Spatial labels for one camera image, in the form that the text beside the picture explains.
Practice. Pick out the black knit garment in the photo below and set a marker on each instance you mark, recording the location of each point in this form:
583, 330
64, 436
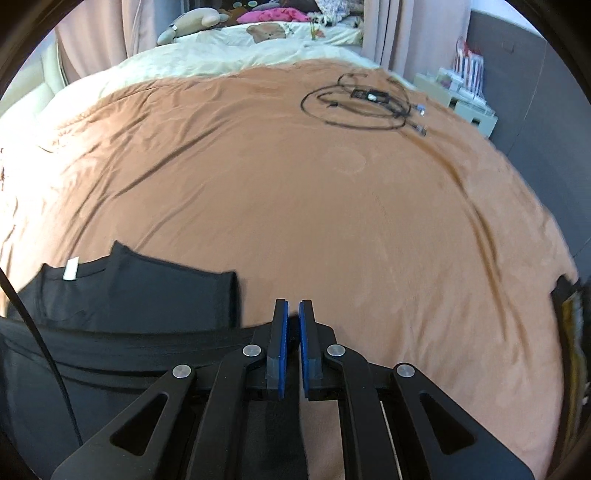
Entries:
120, 364

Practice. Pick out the white bedside cabinet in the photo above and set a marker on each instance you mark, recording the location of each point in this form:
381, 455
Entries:
466, 108

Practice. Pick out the striped gift bag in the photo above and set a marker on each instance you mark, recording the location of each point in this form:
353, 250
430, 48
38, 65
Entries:
471, 64

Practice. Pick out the dark yellow-edged object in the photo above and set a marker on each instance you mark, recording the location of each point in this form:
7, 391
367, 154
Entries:
570, 332

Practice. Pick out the cream bear-print quilt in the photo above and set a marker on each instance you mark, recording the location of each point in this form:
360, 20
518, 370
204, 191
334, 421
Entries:
207, 55

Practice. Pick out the pink curtain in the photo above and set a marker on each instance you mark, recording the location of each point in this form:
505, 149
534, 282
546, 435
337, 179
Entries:
406, 32
97, 37

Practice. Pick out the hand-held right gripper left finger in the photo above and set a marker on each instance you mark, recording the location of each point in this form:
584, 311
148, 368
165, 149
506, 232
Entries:
282, 332

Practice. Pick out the small black device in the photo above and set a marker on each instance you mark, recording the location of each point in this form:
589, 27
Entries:
371, 95

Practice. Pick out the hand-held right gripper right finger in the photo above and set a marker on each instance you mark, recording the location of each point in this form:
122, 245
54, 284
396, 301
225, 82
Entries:
304, 332

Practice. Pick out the beige plush toy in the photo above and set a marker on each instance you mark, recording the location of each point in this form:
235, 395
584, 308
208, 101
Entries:
189, 23

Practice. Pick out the orange-brown blanket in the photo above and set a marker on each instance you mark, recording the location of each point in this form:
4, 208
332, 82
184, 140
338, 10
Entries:
295, 184

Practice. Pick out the floral cloth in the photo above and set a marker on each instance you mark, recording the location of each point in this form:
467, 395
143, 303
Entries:
339, 8

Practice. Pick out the grey padded headboard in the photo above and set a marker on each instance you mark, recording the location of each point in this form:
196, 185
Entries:
531, 92

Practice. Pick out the black t-shirt with white label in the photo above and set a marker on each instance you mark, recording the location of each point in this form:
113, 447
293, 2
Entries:
152, 290

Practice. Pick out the pink cloth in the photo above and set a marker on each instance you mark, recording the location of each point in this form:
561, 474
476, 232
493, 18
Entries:
272, 14

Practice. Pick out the cream sofa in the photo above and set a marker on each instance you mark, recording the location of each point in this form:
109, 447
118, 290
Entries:
32, 87

